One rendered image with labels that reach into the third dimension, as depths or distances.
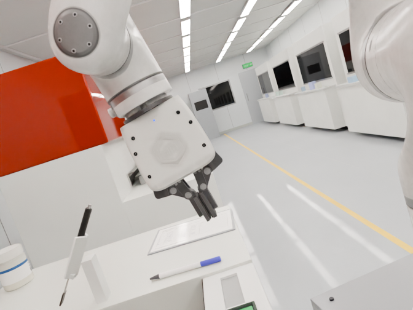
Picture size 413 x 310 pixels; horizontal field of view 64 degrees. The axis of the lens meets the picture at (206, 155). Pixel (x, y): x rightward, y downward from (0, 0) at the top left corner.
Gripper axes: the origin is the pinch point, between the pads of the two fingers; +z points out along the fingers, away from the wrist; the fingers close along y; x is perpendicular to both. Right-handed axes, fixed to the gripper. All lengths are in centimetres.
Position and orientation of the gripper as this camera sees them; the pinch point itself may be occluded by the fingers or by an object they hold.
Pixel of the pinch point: (204, 204)
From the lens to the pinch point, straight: 47.5
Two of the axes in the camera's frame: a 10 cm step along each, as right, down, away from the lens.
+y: 8.7, -5.0, -0.2
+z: 5.0, 8.6, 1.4
